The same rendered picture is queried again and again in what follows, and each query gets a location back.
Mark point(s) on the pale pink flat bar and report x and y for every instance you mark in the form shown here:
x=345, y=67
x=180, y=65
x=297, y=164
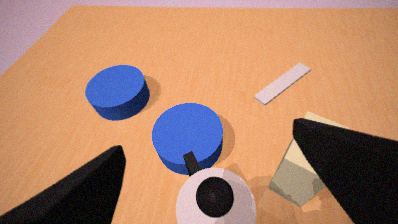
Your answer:
x=282, y=83

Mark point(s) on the blue cylinder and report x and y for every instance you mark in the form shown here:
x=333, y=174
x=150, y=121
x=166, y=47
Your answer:
x=118, y=93
x=184, y=128

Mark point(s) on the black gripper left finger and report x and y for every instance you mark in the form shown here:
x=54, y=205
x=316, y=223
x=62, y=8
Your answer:
x=88, y=195

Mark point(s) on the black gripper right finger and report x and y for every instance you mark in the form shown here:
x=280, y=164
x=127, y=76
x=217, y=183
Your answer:
x=359, y=169

